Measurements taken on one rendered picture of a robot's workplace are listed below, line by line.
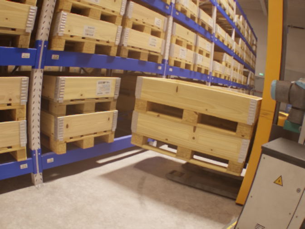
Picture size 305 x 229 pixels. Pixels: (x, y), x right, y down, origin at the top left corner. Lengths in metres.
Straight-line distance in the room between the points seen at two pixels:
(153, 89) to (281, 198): 1.65
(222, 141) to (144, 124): 0.80
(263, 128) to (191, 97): 0.73
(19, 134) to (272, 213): 1.77
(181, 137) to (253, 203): 1.24
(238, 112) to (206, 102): 0.31
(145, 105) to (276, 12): 1.60
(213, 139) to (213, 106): 0.28
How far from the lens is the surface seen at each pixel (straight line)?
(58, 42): 1.90
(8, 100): 1.75
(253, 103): 1.90
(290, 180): 1.02
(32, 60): 1.80
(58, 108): 1.96
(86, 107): 2.18
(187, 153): 2.14
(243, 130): 1.94
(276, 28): 2.02
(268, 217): 1.12
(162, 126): 2.22
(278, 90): 1.59
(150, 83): 2.25
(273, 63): 1.96
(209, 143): 2.04
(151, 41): 2.87
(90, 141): 2.30
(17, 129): 1.82
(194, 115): 2.06
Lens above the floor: 1.07
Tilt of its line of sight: 11 degrees down
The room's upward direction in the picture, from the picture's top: 8 degrees clockwise
